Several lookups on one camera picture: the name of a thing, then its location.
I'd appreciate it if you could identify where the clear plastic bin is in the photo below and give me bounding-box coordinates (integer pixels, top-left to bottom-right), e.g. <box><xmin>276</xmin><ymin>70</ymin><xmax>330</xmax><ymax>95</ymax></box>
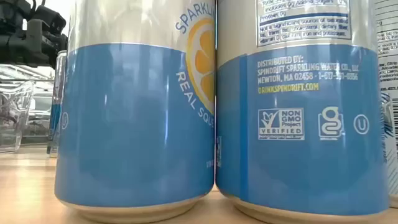
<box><xmin>0</xmin><ymin>63</ymin><xmax>57</xmax><ymax>154</ymax></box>

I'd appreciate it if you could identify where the slim blue Red Bull can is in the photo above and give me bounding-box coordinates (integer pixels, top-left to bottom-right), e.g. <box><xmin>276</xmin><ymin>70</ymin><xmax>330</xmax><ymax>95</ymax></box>
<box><xmin>46</xmin><ymin>50</ymin><xmax>68</xmax><ymax>158</ymax></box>

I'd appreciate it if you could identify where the tall white black-lidded can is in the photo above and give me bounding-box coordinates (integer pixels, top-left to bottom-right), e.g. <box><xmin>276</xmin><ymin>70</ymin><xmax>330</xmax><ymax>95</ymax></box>
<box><xmin>374</xmin><ymin>0</ymin><xmax>398</xmax><ymax>208</ymax></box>

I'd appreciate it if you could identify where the blue white Spindrift can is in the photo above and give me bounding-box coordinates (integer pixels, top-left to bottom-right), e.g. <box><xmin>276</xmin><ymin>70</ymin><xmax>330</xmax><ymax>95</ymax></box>
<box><xmin>54</xmin><ymin>0</ymin><xmax>216</xmax><ymax>224</ymax></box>
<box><xmin>215</xmin><ymin>0</ymin><xmax>390</xmax><ymax>224</ymax></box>

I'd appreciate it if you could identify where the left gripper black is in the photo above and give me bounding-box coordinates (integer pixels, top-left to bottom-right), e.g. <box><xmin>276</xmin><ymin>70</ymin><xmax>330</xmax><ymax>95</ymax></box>
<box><xmin>0</xmin><ymin>0</ymin><xmax>68</xmax><ymax>68</ymax></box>

